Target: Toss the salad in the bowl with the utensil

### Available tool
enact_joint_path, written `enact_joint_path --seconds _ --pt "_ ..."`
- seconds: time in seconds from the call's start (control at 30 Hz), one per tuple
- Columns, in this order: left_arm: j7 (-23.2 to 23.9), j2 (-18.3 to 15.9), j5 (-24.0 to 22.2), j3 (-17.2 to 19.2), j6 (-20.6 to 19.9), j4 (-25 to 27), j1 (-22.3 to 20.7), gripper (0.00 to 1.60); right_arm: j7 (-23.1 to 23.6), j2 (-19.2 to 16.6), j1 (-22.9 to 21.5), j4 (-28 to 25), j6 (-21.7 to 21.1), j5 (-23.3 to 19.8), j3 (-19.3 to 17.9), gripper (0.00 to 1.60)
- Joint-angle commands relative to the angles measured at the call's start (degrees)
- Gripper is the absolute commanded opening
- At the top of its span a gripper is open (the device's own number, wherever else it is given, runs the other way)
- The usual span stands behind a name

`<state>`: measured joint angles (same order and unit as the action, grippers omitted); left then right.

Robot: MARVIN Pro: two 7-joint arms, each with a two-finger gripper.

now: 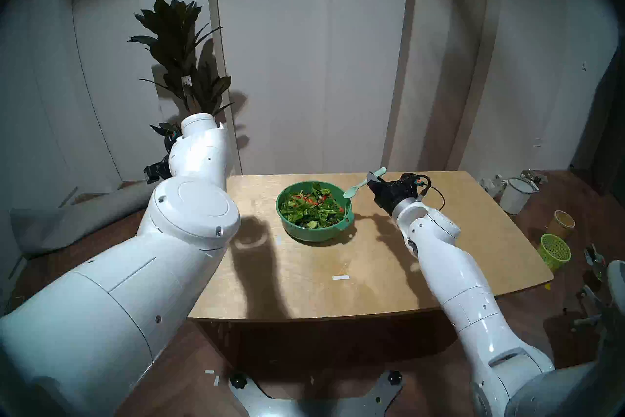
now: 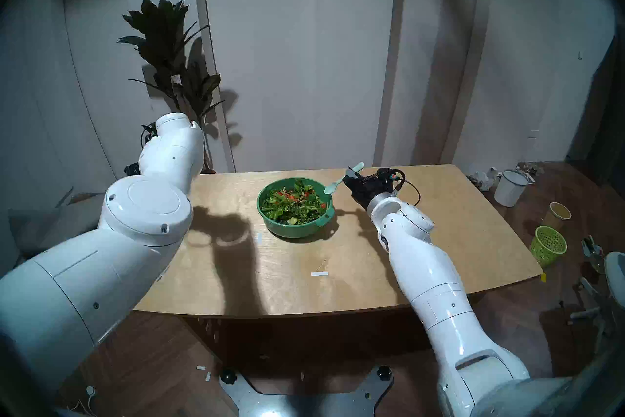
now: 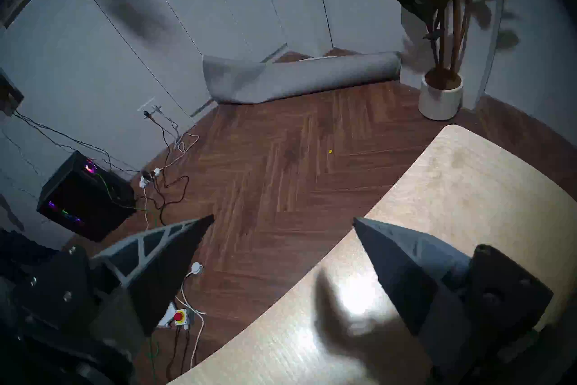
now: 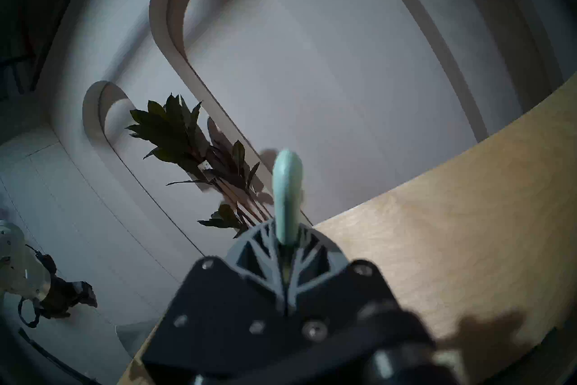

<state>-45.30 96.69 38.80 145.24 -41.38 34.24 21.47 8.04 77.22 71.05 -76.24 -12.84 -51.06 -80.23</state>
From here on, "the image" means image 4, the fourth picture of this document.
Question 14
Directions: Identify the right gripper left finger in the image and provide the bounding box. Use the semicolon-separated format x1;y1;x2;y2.
142;219;311;373

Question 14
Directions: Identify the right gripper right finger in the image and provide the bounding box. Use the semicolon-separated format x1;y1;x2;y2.
288;224;431;344

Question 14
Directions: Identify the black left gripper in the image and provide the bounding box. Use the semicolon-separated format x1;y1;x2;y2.
34;252;98;319

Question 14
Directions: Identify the pale teal spoon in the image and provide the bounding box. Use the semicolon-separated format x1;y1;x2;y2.
272;150;304;246

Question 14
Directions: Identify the tall dark green potted plant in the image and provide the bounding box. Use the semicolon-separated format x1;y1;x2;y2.
125;93;275;239

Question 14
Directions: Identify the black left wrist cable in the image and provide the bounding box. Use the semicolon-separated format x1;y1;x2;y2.
17;296;43;329

